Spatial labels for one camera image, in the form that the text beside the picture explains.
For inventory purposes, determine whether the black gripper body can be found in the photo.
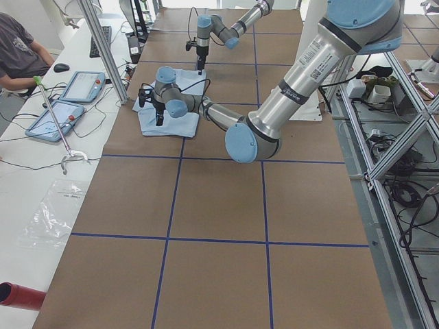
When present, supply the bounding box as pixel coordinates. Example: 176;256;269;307
153;102;165;115
196;45;209;59

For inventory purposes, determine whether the light blue button-up shirt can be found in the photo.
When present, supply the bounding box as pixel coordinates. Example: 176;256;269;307
132;66;207;137

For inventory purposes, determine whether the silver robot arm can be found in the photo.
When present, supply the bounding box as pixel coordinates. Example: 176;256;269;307
186;0;274;74
139;1;404;163

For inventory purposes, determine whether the blue teach pendant far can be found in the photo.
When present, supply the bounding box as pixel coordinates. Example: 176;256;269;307
59;71;106;103

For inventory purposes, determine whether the blue teach pendant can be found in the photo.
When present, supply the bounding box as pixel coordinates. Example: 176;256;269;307
59;71;106;103
25;99;85;143

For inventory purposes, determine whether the black keyboard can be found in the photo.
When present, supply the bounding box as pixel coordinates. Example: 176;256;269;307
89;25;113;58

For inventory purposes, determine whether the blue teach pendant near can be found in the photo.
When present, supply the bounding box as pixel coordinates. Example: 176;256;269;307
25;99;85;143

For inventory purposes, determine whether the black computer mouse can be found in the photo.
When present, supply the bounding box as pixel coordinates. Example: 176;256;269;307
53;63;70;73

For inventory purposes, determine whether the metal reacher grabber stick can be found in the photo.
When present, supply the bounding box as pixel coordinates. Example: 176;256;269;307
33;76;89;175

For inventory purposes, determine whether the seated person dark shirt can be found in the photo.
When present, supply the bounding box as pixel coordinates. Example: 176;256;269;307
1;13;54;93

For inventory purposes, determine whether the clear plastic bag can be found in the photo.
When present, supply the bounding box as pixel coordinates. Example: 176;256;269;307
17;180;89;250

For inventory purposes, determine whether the red cylinder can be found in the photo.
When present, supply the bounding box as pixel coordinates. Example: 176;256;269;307
1;282;46;311

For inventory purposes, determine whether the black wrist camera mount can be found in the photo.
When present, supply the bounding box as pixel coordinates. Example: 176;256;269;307
185;40;198;51
138;84;154;108

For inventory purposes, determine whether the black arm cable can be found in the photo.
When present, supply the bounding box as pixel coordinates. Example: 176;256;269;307
178;78;212;103

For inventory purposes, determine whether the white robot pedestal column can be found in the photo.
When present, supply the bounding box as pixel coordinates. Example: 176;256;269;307
289;0;327;121

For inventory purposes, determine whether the aluminium frame post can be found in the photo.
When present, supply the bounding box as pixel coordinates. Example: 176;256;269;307
78;0;129;105

